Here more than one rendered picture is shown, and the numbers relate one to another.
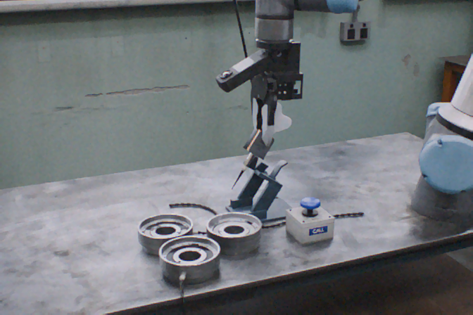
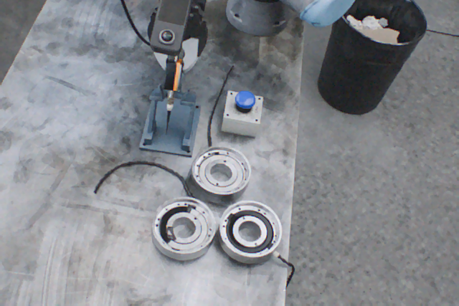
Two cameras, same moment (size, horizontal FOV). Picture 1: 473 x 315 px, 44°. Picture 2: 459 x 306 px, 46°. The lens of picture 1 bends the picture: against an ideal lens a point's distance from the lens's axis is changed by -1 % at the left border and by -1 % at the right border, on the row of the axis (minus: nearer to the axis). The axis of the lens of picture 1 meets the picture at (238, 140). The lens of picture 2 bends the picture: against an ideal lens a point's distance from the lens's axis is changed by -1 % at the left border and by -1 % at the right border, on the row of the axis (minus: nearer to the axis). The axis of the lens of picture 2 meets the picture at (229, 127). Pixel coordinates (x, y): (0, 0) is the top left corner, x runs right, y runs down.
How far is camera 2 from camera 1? 1.04 m
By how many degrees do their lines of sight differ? 64
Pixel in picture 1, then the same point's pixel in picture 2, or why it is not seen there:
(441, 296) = not seen: hidden behind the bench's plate
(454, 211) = (285, 21)
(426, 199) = (263, 23)
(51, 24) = not seen: outside the picture
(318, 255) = (279, 137)
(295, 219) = (244, 122)
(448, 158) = (338, 3)
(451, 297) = not seen: hidden behind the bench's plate
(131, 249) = (173, 271)
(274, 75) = (199, 3)
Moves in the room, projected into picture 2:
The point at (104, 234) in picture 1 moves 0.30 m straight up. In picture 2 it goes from (117, 283) to (107, 183)
